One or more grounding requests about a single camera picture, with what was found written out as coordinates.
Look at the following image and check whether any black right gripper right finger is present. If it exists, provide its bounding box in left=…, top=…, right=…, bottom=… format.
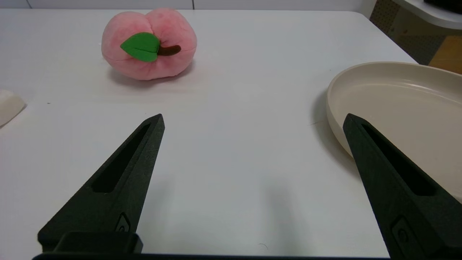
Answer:
left=343, top=113, right=462, bottom=260

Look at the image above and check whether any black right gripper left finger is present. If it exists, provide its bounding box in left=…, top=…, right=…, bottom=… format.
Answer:
left=38, top=114, right=165, bottom=253

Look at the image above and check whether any cream round dish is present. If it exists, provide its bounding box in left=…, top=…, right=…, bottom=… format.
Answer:
left=326, top=61, right=462, bottom=203

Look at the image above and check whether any white rectangular soap block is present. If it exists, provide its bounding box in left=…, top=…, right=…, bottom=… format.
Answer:
left=0, top=90, right=26, bottom=127

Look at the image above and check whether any pink plush peach toy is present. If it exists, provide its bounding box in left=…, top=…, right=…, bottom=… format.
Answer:
left=101, top=8, right=197, bottom=81

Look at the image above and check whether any perforated pegboard panel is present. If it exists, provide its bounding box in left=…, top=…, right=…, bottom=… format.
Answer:
left=370, top=0, right=431, bottom=66

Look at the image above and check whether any white side table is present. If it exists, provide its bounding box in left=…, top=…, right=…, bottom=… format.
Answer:
left=393, top=0, right=462, bottom=30

